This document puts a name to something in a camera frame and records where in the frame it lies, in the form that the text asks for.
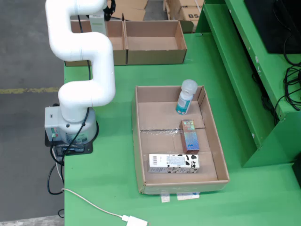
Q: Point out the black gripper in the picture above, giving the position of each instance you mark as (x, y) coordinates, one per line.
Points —
(110, 9)

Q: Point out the tall white carton box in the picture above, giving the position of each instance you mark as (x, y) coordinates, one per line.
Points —
(97, 23)

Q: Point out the white cow print carton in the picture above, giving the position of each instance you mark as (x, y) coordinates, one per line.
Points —
(164, 162)

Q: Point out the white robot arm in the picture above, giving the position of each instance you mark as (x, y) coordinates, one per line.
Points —
(94, 58)

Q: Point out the open empty cardboard carton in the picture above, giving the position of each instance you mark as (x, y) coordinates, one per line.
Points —
(129, 8)

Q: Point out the open brown cardboard box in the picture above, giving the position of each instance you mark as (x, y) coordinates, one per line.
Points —
(152, 56)
(117, 42)

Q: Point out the pink holographic product box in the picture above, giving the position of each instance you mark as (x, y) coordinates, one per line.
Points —
(189, 139)

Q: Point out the shallow cardboard tray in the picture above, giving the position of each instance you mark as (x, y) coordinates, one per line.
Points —
(207, 169)

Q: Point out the brown shipping carton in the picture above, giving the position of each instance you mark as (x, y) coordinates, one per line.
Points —
(172, 9)
(191, 23)

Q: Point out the shipping carton BS print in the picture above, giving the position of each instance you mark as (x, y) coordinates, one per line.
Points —
(190, 14)

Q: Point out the white bottle teal label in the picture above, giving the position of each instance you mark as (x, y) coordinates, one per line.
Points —
(184, 103)

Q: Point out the green metal shelf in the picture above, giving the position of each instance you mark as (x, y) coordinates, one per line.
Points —
(235, 70)

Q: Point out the black monitor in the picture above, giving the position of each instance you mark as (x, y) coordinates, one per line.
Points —
(270, 23)

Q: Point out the white paper label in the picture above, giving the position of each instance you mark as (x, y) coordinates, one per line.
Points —
(188, 196)
(165, 197)

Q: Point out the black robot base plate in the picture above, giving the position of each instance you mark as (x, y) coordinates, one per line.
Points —
(87, 150)

